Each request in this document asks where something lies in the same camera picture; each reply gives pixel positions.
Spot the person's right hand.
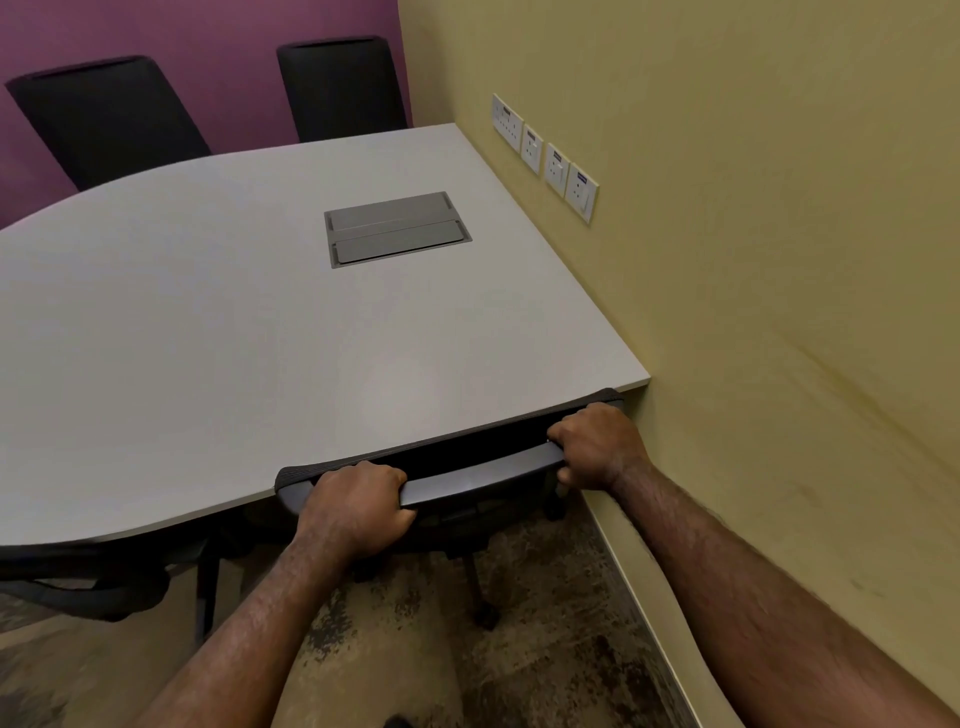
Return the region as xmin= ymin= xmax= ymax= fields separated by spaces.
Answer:
xmin=546 ymin=402 xmax=653 ymax=493

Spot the person's left hand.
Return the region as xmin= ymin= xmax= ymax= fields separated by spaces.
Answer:
xmin=296 ymin=460 xmax=419 ymax=563

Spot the black mesh office chair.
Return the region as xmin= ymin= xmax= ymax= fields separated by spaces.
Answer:
xmin=5 ymin=54 xmax=214 ymax=193
xmin=0 ymin=534 xmax=230 ymax=625
xmin=273 ymin=387 xmax=627 ymax=633
xmin=275 ymin=35 xmax=411 ymax=145

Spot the person's left forearm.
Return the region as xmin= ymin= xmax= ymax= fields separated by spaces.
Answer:
xmin=129 ymin=525 xmax=363 ymax=728

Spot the person's right forearm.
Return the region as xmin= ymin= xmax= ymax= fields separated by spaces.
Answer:
xmin=609 ymin=459 xmax=960 ymax=728

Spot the white skirting board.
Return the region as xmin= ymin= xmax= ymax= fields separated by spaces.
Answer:
xmin=580 ymin=486 xmax=725 ymax=728

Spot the black table leg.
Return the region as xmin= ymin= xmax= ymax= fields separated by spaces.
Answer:
xmin=195 ymin=553 xmax=224 ymax=648

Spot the white wall socket plate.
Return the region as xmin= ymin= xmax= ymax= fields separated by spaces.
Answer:
xmin=519 ymin=123 xmax=546 ymax=178
xmin=490 ymin=92 xmax=525 ymax=156
xmin=542 ymin=141 xmax=572 ymax=201
xmin=563 ymin=161 xmax=601 ymax=227

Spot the grey table cable box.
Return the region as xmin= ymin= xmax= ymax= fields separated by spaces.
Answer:
xmin=323 ymin=190 xmax=474 ymax=270

